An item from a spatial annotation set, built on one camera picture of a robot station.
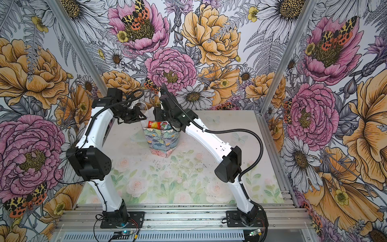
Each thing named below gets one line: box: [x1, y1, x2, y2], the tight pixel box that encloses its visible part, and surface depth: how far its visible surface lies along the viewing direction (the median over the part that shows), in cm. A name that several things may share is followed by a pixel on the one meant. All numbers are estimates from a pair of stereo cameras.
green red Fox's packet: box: [160, 120, 172, 131], surface depth 89 cm
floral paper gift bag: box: [140, 107, 180, 158], surface depth 86 cm
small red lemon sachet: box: [147, 120, 162, 130], surface depth 89 cm
